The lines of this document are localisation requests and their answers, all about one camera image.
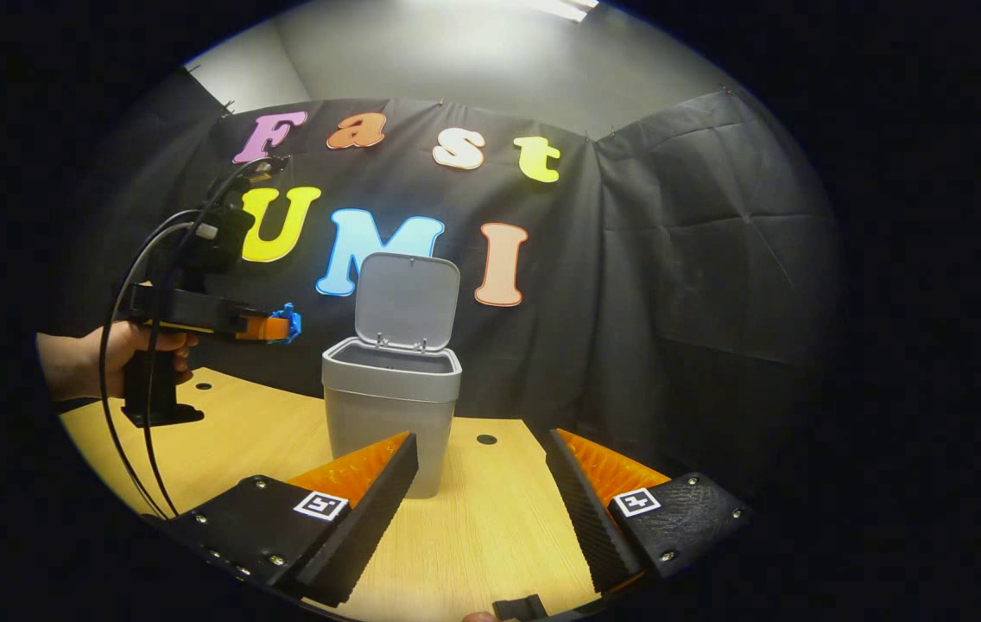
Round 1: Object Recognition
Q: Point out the blue paper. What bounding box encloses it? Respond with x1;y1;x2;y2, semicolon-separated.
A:
270;302;303;345

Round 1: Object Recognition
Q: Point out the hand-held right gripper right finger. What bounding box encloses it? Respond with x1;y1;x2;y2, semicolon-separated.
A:
545;428;755;597

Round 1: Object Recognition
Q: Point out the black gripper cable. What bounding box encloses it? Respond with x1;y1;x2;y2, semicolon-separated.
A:
142;223;198;517
99;210;198;519

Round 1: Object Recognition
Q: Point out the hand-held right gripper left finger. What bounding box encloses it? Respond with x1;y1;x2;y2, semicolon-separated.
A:
167;432;420;608

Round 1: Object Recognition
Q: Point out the wooden desktop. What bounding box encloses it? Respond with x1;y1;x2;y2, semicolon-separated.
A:
59;367;621;622

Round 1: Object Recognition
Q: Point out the grey desktop garbage bin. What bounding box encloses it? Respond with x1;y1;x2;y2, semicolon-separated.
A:
321;252;463;499

